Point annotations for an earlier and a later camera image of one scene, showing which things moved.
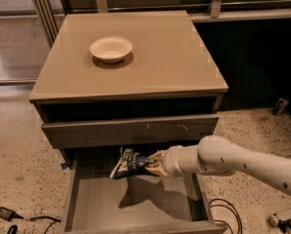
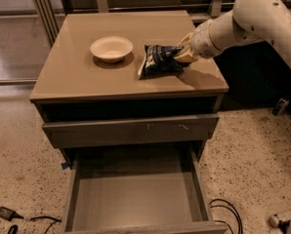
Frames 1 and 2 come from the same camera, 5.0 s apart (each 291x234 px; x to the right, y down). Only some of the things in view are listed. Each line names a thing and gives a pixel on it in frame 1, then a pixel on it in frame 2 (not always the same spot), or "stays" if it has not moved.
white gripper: (171, 162) to (200, 45)
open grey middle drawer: (149, 204) stays
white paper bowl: (110, 49) stays
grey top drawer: (129, 132) stays
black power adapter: (7, 214) stays
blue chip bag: (130, 164) to (160, 60)
